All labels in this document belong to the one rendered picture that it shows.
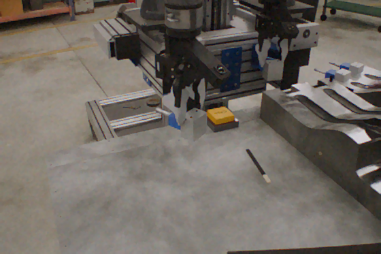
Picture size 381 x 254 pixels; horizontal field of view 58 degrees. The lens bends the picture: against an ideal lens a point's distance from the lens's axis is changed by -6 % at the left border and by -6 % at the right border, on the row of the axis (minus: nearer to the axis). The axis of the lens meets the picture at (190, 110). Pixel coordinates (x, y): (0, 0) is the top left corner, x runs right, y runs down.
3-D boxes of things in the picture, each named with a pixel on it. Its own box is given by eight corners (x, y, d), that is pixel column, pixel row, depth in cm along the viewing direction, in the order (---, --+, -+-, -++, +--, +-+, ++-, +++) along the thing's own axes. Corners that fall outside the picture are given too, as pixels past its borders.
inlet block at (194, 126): (150, 123, 88) (149, 103, 85) (164, 115, 91) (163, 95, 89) (193, 142, 81) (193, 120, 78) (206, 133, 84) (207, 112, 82)
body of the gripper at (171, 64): (177, 69, 84) (177, 18, 78) (207, 80, 80) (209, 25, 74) (154, 80, 79) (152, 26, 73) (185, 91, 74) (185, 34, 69)
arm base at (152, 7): (135, 12, 129) (133, -16, 125) (173, 7, 135) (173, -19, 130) (148, 22, 117) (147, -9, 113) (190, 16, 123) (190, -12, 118)
